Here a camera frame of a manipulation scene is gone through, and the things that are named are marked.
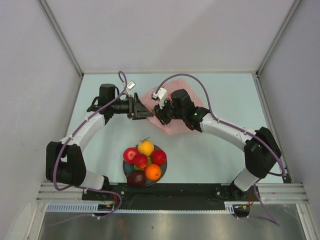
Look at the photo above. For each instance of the white slotted cable duct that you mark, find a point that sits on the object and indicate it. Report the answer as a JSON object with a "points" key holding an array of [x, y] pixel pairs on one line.
{"points": [[99, 208]]}

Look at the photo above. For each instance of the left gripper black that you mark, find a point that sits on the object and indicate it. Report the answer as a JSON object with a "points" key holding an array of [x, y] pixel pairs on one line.
{"points": [[136, 110]]}

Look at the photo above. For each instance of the dark blue ceramic plate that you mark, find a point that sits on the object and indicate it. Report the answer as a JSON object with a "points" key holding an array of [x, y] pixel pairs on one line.
{"points": [[129, 168]]}

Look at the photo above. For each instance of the green fake star fruit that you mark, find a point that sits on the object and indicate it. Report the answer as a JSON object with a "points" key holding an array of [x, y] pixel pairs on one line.
{"points": [[142, 169]]}

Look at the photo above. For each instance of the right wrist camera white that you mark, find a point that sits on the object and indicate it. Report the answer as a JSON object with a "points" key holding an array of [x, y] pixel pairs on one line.
{"points": [[160, 94]]}

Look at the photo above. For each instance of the left aluminium frame post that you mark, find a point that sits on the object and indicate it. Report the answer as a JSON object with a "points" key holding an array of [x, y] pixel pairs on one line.
{"points": [[46, 9]]}

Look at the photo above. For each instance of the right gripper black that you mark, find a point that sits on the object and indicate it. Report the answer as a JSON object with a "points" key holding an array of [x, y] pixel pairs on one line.
{"points": [[160, 113]]}

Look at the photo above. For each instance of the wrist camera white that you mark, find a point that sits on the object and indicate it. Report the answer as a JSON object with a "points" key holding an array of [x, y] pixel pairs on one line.
{"points": [[130, 85], [160, 94]]}

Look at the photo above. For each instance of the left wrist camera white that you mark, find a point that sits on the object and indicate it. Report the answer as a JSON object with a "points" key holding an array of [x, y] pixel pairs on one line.
{"points": [[130, 85]]}

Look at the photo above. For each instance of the red fake pomegranate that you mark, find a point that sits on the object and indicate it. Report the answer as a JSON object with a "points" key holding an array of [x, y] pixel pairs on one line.
{"points": [[158, 157]]}

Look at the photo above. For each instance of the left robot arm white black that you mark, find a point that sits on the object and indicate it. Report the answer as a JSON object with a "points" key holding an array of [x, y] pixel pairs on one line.
{"points": [[64, 159]]}

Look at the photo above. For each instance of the right aluminium frame post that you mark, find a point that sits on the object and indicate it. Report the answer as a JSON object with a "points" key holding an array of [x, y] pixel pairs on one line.
{"points": [[279, 35]]}

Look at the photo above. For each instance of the orange fake tangerine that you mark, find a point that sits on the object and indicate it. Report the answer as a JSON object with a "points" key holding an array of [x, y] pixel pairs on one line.
{"points": [[152, 172]]}

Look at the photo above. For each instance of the dark red fake plum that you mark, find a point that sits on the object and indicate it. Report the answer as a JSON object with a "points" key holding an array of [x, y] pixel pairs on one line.
{"points": [[136, 178]]}

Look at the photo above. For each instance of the aluminium front rail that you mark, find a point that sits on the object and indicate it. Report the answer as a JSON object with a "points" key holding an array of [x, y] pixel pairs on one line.
{"points": [[269, 193]]}

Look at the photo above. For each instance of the pink plastic bag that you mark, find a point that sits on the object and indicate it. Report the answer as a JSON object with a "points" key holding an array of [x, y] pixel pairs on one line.
{"points": [[176, 126]]}

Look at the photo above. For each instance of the orange fake fruit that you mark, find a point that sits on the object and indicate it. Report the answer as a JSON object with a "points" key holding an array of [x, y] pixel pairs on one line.
{"points": [[146, 147]]}

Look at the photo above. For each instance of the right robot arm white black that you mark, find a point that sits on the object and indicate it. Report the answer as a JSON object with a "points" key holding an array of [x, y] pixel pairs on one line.
{"points": [[261, 151]]}

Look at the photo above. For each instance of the red fake apple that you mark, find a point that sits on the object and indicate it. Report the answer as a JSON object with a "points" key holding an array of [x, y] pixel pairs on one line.
{"points": [[129, 154]]}

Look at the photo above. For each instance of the aluminium frame post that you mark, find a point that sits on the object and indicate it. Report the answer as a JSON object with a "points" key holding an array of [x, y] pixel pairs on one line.
{"points": [[46, 9], [279, 35]]}

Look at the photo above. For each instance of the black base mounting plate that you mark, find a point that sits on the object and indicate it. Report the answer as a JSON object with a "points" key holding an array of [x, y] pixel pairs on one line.
{"points": [[174, 196]]}

